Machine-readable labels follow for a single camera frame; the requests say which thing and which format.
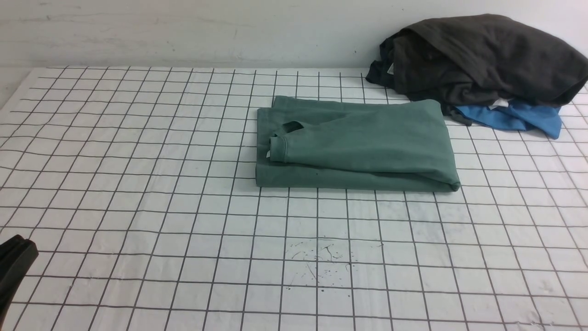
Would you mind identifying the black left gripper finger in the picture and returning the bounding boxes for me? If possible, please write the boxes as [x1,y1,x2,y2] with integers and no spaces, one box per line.
[0,234,39,318]

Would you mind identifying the green long-sleeve top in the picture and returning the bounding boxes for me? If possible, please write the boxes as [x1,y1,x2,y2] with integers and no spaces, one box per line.
[255,96,461,193]

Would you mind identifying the dark grey garment pile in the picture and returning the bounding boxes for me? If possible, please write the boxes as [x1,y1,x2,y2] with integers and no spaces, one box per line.
[366,13,588,125]

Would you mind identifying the blue garment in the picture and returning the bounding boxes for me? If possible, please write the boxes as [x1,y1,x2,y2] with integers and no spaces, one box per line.
[454,100,562,140]

